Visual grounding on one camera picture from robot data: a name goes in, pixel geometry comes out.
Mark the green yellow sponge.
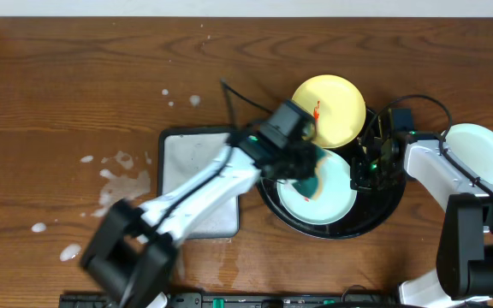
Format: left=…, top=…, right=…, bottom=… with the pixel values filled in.
left=292, top=146, right=326, bottom=198

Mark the light blue front plate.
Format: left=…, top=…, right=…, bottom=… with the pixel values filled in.
left=276, top=150, right=357, bottom=225

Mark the yellow plate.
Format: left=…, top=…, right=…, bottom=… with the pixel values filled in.
left=292, top=74, right=366, bottom=148

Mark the light green plate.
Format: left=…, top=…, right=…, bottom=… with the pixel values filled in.
left=446, top=123, right=493, bottom=185

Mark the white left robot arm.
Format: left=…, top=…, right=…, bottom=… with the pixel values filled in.
left=80, top=130, right=324, bottom=307

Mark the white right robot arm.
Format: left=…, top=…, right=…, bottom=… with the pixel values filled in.
left=351, top=131, right=493, bottom=307

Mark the round black tray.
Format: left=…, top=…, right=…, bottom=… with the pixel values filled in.
left=255, top=106, right=407, bottom=240

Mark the rectangular soapy metal tray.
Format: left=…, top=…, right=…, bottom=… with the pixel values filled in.
left=157, top=127, right=240, bottom=240

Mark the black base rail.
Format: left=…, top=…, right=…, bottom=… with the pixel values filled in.
left=58, top=293, right=396, bottom=308

